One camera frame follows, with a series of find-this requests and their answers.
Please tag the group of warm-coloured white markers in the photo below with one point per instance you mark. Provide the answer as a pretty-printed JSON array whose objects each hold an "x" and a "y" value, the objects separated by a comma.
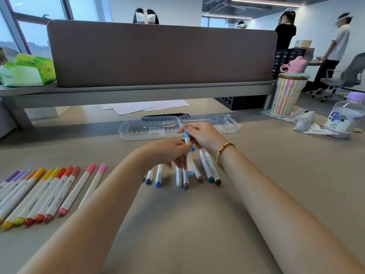
[{"x": 77, "y": 188}]

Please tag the white tissue paper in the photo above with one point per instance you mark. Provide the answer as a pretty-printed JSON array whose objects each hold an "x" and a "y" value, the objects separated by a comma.
[{"x": 316, "y": 130}]

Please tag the green tissue pack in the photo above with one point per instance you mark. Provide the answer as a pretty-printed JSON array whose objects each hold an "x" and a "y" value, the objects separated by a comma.
[{"x": 25, "y": 72}]

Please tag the grey desk riser shelf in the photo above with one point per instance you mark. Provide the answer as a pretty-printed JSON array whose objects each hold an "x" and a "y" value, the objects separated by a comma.
[{"x": 142, "y": 94}]

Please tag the black plastic file rack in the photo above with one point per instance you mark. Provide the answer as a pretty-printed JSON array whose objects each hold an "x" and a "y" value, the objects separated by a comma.
[{"x": 281, "y": 58}]

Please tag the linear ceiling light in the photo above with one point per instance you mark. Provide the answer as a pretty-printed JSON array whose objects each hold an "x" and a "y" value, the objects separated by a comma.
[
  {"x": 265, "y": 2},
  {"x": 226, "y": 16}
]

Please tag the clear plastic marker case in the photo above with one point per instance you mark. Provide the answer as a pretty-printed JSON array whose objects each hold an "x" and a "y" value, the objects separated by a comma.
[{"x": 142, "y": 129}]

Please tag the person's right forearm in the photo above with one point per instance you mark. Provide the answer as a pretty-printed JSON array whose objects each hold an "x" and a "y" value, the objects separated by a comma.
[{"x": 285, "y": 219}]

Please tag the white plush toy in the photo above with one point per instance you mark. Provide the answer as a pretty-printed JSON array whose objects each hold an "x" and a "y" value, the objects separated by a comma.
[{"x": 305, "y": 122}]

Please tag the light-blue-ended white marker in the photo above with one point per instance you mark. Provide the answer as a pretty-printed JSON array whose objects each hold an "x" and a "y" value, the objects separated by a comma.
[{"x": 190, "y": 168}]

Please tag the brown fabric desk divider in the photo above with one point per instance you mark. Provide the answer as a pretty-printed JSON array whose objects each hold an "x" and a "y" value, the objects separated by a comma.
[{"x": 162, "y": 54}]

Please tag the group of cool-coloured white markers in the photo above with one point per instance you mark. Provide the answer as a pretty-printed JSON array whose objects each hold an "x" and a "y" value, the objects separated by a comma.
[{"x": 158, "y": 176}]

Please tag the person's right hand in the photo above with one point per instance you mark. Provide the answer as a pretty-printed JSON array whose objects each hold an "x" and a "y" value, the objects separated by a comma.
[{"x": 208, "y": 136}]

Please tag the striped tumbler pink lid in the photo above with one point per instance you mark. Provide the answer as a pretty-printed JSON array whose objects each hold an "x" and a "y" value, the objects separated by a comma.
[{"x": 286, "y": 97}]

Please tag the clear bottle purple cap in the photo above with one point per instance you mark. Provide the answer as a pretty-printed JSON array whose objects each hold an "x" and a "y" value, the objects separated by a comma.
[{"x": 342, "y": 118}]

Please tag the dark window frame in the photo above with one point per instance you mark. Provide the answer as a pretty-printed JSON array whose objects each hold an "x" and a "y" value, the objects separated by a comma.
[{"x": 31, "y": 19}]

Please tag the papers with orange sheet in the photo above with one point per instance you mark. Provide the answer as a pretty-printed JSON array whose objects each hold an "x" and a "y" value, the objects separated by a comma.
[{"x": 137, "y": 107}]

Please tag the person's left hand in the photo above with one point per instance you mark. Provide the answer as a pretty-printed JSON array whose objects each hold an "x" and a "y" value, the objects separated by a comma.
[{"x": 165, "y": 151}]

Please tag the person's left forearm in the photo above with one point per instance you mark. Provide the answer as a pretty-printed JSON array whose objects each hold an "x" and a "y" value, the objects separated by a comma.
[{"x": 85, "y": 222}]

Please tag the black smartphone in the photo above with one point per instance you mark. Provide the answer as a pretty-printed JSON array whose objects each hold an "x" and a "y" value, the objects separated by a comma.
[{"x": 165, "y": 115}]

